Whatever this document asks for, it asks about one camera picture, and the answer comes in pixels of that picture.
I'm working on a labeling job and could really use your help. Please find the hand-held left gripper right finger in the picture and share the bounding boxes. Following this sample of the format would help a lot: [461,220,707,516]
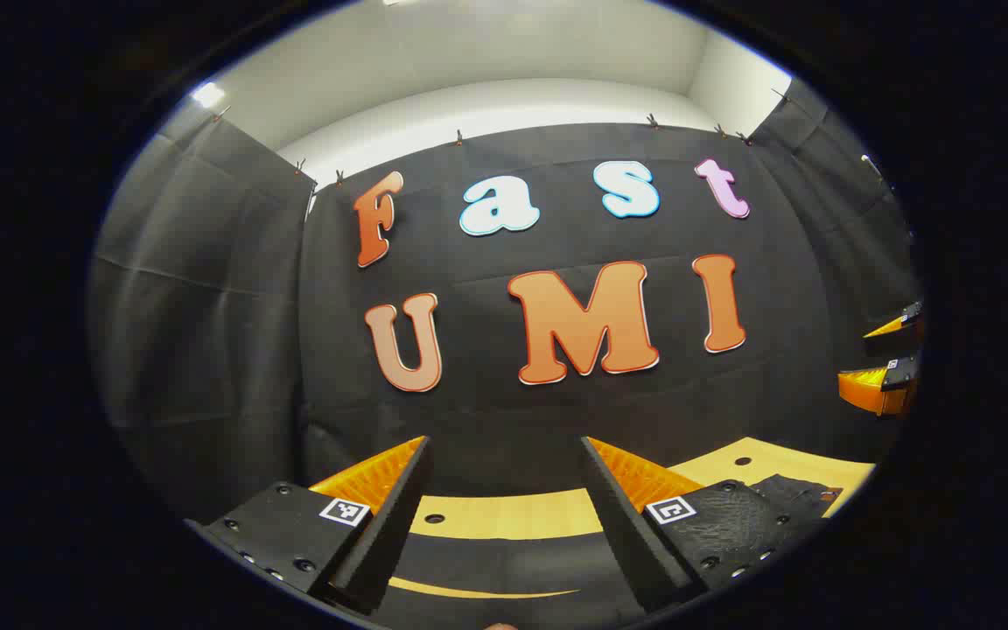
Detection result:
[580,436,824,615]

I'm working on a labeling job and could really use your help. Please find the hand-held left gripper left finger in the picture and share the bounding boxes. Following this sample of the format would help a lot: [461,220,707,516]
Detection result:
[185,435,433,616]

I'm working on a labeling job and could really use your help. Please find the dark jeans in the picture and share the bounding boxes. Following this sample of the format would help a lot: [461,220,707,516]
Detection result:
[373,472,846,627]

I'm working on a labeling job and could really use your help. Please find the black backdrop cloth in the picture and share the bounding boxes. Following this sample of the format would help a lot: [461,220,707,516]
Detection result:
[88,77,923,526]

